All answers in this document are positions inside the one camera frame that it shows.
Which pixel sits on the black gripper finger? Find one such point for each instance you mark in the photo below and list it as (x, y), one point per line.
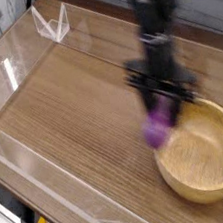
(174, 108)
(149, 98)

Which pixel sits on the brown wooden bowl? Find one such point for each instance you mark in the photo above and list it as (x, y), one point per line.
(191, 161)

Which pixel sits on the clear acrylic tray wall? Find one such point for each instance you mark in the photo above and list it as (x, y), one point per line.
(53, 192)

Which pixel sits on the purple toy eggplant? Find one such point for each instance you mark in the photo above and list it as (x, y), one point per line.
(157, 125)

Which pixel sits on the clear acrylic corner bracket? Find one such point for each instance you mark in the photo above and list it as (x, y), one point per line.
(54, 30)

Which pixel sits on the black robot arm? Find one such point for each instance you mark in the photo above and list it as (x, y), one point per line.
(154, 17)

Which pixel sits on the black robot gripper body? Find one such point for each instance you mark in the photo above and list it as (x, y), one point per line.
(159, 71)

